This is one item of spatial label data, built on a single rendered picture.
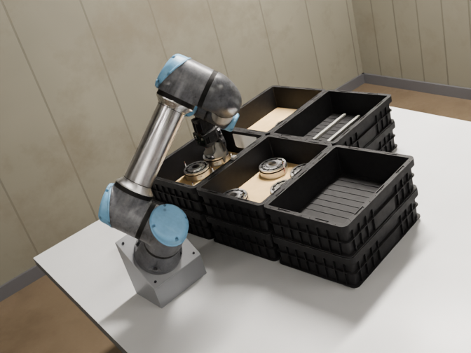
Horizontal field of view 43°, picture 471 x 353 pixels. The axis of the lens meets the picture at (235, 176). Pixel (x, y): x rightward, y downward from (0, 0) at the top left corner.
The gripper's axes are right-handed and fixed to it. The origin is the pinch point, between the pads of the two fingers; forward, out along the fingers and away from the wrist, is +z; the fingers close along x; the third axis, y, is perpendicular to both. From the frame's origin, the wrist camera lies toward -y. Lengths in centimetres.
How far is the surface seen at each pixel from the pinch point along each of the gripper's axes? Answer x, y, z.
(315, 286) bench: 69, 26, 15
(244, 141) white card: 6.2, -8.2, -4.3
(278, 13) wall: -132, -165, 3
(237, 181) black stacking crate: 21.6, 10.2, -0.2
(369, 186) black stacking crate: 64, -10, 2
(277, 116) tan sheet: -7.7, -38.6, 2.0
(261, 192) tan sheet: 32.1, 9.0, 2.0
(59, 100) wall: -141, 1, -6
